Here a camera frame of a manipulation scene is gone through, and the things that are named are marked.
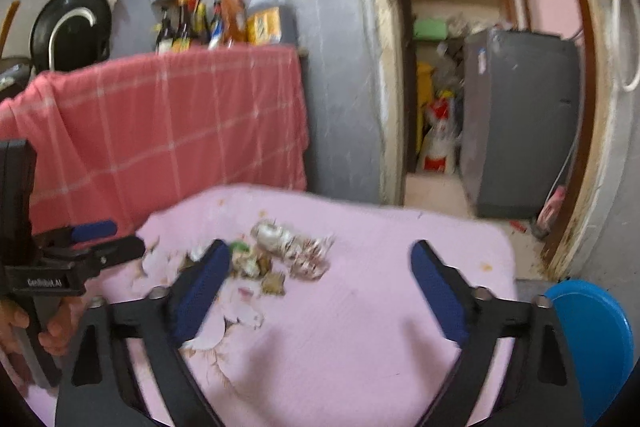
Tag person's left hand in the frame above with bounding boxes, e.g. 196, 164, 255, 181
0, 296, 87, 371

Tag blue plastic bucket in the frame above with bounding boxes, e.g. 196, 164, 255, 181
544, 280, 634, 426

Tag red checked counter cloth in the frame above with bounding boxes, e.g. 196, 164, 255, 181
1, 46, 309, 234

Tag pink floral table cloth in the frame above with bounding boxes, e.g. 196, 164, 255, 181
88, 185, 516, 426

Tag black wok pan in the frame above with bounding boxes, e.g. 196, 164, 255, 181
29, 0, 112, 74

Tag dark sauce bottle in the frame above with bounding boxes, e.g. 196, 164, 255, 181
155, 8, 175, 54

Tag chrome faucet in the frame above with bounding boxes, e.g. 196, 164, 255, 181
47, 8, 99, 72

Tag red white rice sack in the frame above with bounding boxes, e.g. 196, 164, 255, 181
418, 90, 460, 174

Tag orange sauce bottle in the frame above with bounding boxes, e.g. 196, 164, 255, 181
220, 0, 247, 44

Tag grey washing machine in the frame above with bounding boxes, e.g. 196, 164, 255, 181
460, 28, 582, 220

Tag large soy sauce jug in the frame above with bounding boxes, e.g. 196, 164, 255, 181
246, 0, 298, 46

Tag green storage box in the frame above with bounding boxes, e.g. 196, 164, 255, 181
413, 17, 448, 41

